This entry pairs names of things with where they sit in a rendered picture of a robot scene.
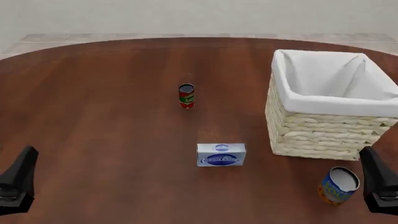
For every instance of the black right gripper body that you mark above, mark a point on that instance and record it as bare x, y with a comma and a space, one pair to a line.
384, 203

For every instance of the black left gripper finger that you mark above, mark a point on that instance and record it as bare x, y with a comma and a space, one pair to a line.
21, 168

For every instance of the blue and white cream cheese box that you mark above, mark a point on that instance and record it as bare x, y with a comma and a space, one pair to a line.
220, 156

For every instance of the blue and orange soup tin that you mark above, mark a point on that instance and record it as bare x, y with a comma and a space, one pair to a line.
337, 189

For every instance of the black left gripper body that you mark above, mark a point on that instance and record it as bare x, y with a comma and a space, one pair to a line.
14, 201

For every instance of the red and green tomato sauce tin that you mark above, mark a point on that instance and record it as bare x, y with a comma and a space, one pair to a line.
187, 96

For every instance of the pale wicker basket, white liner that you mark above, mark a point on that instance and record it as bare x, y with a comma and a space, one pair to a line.
323, 121

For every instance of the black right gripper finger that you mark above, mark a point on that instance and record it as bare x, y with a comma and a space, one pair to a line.
374, 170

